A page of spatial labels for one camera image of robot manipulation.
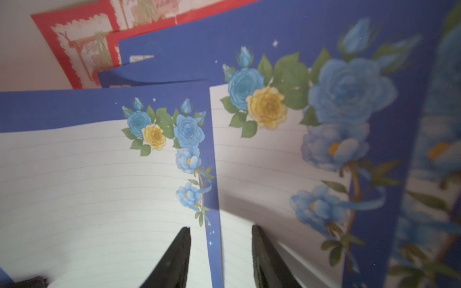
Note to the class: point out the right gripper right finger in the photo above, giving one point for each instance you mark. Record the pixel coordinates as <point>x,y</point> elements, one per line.
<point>269,269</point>

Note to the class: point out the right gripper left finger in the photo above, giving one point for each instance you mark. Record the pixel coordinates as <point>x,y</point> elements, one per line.
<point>172,269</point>

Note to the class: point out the blue floral stationery sheet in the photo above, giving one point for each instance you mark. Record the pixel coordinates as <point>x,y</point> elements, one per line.
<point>96,184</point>

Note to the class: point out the red bordered stationery sheet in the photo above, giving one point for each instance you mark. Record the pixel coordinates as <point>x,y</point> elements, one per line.
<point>85,39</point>

